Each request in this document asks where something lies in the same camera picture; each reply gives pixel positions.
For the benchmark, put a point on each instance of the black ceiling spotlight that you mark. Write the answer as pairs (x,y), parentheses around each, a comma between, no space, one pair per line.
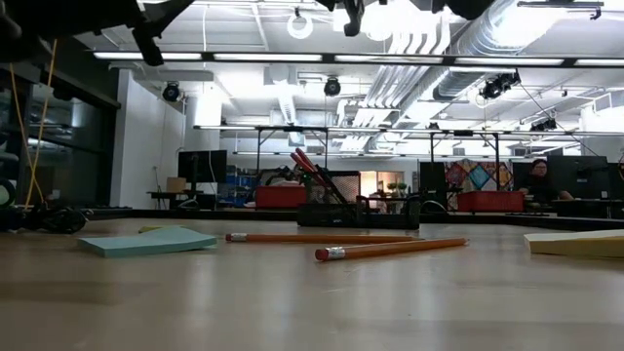
(171,91)
(332,87)
(497,87)
(543,126)

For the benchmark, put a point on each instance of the person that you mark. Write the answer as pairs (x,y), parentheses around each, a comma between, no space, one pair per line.
(541,185)

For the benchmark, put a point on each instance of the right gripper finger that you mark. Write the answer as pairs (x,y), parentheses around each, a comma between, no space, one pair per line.
(354,17)

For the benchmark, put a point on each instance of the black mesh desk organizer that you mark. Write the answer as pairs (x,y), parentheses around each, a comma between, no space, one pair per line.
(380,219)

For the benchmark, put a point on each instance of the cardboard box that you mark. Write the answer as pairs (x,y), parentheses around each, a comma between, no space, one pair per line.
(176,184)

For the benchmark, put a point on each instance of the yellow pencil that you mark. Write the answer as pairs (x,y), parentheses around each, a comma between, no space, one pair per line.
(317,238)
(390,249)

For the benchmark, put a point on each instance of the blue sticky note pad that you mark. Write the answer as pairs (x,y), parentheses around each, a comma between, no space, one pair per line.
(146,244)

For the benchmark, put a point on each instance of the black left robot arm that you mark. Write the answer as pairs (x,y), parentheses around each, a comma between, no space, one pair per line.
(29,19)

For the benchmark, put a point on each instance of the black metal table frame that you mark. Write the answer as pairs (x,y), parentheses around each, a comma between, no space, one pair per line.
(195,213)

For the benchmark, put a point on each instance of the black computer monitor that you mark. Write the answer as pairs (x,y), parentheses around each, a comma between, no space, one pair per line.
(202,166)
(585,175)

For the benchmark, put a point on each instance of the red plastic bin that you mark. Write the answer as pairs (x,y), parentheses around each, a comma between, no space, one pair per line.
(280,197)
(490,201)

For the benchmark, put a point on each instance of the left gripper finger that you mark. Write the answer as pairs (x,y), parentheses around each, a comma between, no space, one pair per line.
(148,46)

